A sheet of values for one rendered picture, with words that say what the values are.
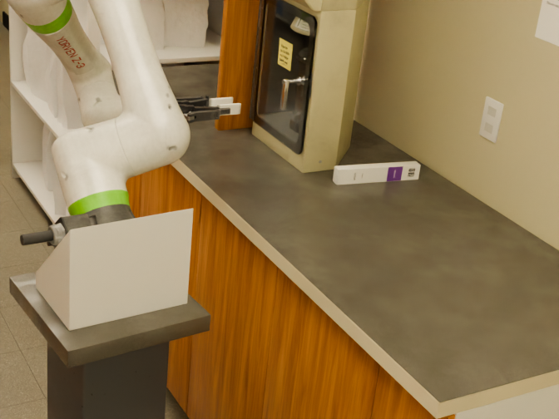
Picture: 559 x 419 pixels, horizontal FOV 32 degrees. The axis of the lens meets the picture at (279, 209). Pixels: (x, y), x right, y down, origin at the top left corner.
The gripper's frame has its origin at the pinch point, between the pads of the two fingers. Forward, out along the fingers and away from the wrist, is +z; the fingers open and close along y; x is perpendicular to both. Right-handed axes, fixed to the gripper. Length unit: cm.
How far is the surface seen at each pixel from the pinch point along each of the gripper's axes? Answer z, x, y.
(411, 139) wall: 67, 16, 1
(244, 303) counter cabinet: -3, 45, -28
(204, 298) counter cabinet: -3, 58, -4
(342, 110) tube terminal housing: 34.2, 1.8, -5.9
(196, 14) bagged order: 48, 11, 122
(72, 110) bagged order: 9, 59, 150
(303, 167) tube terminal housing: 23.6, 18.1, -6.0
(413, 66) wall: 66, -6, 6
